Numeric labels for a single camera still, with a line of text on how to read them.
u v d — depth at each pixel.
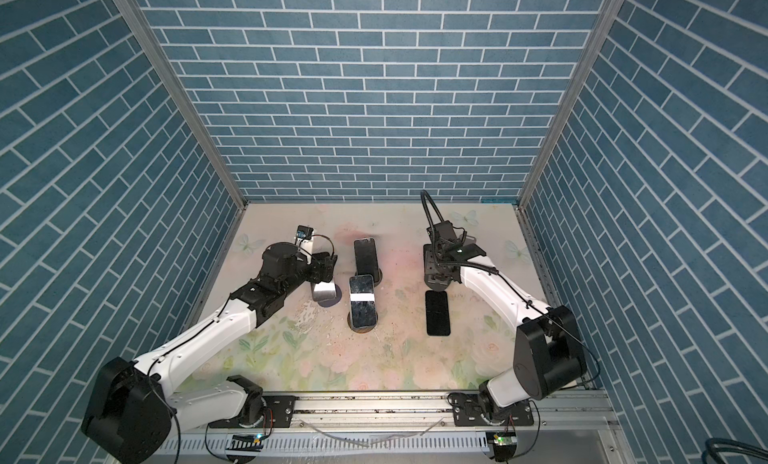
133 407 0.39
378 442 0.71
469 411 0.74
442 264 0.62
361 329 0.86
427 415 0.74
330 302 0.91
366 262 0.93
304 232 0.71
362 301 0.85
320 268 0.74
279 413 0.74
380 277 0.98
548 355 0.43
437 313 0.91
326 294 0.89
